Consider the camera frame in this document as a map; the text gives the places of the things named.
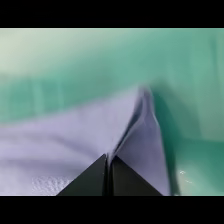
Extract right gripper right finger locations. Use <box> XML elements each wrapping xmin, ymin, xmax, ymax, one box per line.
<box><xmin>110</xmin><ymin>155</ymin><xmax>164</xmax><ymax>197</ymax></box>

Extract lavender shirt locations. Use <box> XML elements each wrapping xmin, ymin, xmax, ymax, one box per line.
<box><xmin>0</xmin><ymin>85</ymin><xmax>173</xmax><ymax>197</ymax></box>

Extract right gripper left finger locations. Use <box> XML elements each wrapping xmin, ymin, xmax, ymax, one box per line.
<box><xmin>56</xmin><ymin>153</ymin><xmax>108</xmax><ymax>197</ymax></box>

